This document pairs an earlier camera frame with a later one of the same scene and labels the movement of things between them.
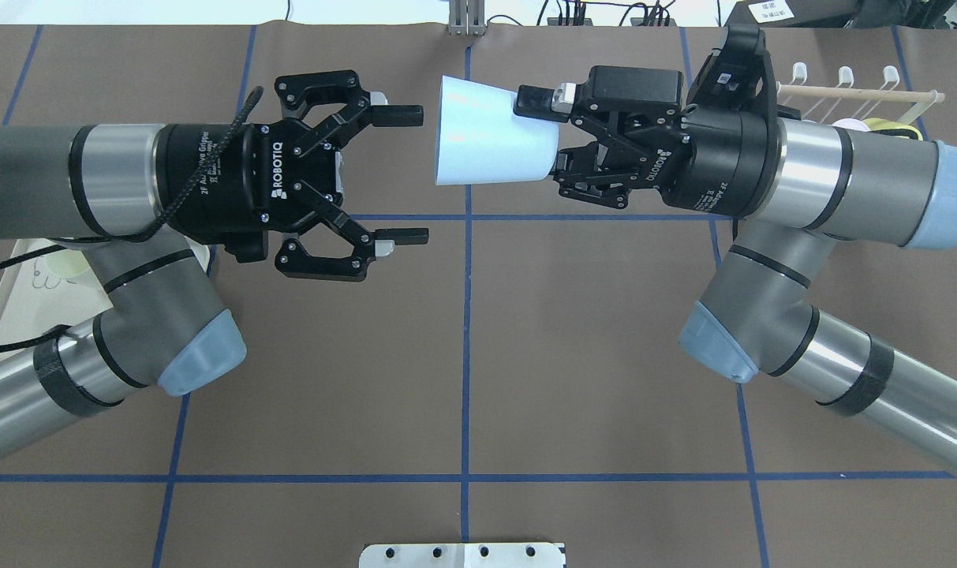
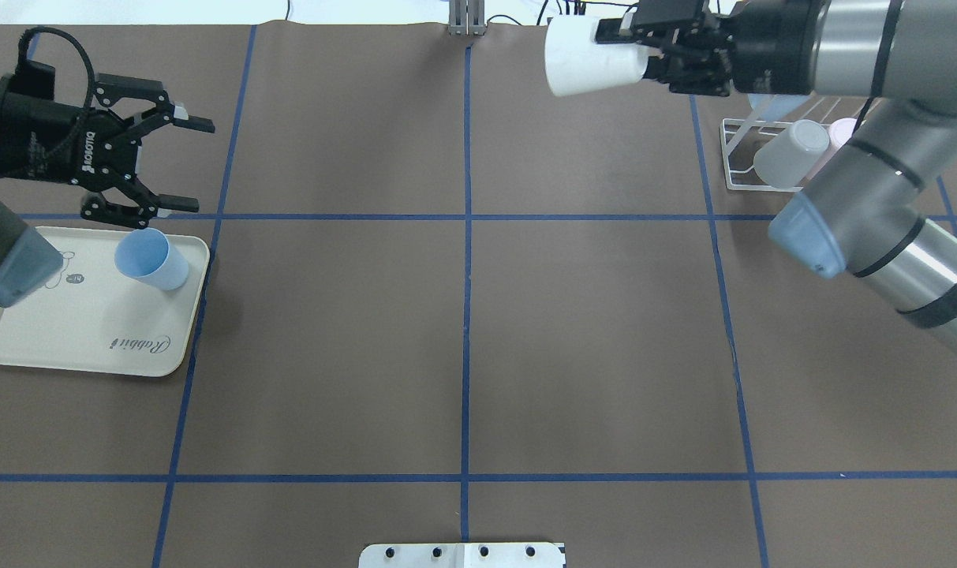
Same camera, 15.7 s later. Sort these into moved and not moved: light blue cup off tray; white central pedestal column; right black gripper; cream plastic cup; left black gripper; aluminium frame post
Moved: cream plastic cup; left black gripper; right black gripper; light blue cup off tray
Not moved: aluminium frame post; white central pedestal column
